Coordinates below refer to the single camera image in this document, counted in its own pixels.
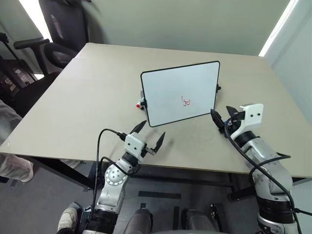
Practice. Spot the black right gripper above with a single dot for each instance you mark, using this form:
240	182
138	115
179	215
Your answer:
237	117

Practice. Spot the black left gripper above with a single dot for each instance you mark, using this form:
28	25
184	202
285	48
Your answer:
149	151

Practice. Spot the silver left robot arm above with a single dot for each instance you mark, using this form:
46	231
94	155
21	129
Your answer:
112	176

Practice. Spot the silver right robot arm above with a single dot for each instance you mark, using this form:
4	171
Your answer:
267	158

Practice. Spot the white marker with red cap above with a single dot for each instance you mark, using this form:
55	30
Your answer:
141	103

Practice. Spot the black framed whiteboard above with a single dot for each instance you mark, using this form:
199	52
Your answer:
178	85

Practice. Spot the long black floor tape strip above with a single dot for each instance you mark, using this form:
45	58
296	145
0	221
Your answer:
158	195

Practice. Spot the dark rounded robot knee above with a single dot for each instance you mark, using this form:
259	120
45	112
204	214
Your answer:
140	221
200	221

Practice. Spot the short black floor tape strip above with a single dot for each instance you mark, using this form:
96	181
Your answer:
177	218

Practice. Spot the grey white shoe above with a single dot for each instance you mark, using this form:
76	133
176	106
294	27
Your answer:
69	217

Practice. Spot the black office chair with armrest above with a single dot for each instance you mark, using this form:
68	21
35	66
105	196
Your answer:
39	87

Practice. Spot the black high-back office chair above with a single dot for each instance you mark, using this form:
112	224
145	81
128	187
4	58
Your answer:
65	22

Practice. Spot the person's leg in light trousers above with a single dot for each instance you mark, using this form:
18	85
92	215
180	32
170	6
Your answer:
11	156

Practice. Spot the black equipment case with labels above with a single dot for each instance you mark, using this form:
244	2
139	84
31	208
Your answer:
14	73

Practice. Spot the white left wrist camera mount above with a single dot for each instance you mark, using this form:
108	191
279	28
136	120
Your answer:
133	144

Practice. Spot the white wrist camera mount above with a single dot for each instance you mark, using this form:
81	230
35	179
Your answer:
133	144
252	117

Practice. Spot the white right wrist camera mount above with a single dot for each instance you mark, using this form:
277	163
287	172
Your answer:
252	117

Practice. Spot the black table frame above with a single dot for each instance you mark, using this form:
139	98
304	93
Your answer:
61	170

